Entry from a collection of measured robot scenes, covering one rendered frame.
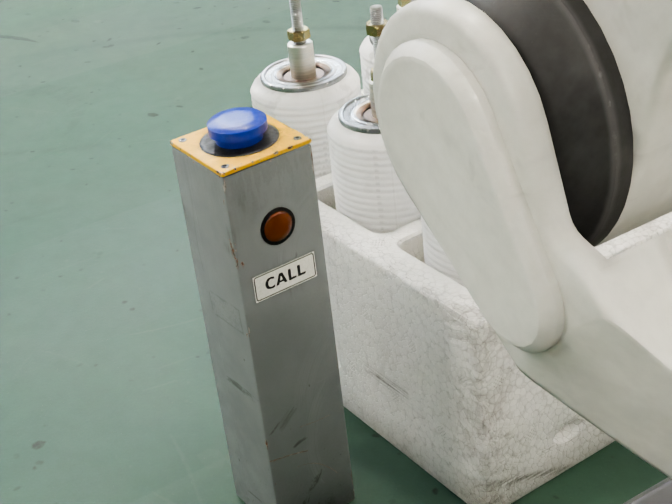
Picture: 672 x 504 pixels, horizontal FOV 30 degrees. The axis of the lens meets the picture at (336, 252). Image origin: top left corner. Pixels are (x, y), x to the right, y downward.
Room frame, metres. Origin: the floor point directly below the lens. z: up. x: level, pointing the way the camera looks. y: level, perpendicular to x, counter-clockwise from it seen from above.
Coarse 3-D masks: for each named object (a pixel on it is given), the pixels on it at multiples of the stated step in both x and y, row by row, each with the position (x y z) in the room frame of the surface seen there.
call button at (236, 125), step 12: (240, 108) 0.78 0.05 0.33; (252, 108) 0.78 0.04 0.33; (216, 120) 0.76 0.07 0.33; (228, 120) 0.76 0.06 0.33; (240, 120) 0.76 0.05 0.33; (252, 120) 0.76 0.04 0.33; (264, 120) 0.76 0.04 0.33; (216, 132) 0.75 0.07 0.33; (228, 132) 0.74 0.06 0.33; (240, 132) 0.74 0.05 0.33; (252, 132) 0.75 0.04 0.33; (228, 144) 0.75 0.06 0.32; (240, 144) 0.75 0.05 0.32; (252, 144) 0.75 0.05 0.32
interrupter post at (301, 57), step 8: (288, 48) 1.01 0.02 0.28; (296, 48) 1.01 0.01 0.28; (304, 48) 1.01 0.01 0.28; (312, 48) 1.01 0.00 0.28; (296, 56) 1.01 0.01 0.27; (304, 56) 1.01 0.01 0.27; (312, 56) 1.01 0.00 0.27; (296, 64) 1.01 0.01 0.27; (304, 64) 1.01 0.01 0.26; (312, 64) 1.01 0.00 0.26; (296, 72) 1.01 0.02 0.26; (304, 72) 1.01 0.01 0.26; (312, 72) 1.01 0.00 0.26
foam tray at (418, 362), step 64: (320, 192) 0.94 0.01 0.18; (384, 256) 0.81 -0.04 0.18; (384, 320) 0.80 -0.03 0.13; (448, 320) 0.74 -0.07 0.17; (384, 384) 0.81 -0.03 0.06; (448, 384) 0.74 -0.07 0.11; (512, 384) 0.73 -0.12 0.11; (448, 448) 0.74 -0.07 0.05; (512, 448) 0.73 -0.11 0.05; (576, 448) 0.76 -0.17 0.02
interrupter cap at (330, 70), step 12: (288, 60) 1.05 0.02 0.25; (324, 60) 1.04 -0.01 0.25; (336, 60) 1.03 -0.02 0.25; (264, 72) 1.02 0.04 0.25; (276, 72) 1.02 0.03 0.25; (288, 72) 1.03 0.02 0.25; (324, 72) 1.01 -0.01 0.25; (336, 72) 1.01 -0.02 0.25; (264, 84) 1.00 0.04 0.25; (276, 84) 1.00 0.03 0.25; (288, 84) 0.99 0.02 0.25; (300, 84) 0.99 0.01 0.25; (312, 84) 0.99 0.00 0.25; (324, 84) 0.98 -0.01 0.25
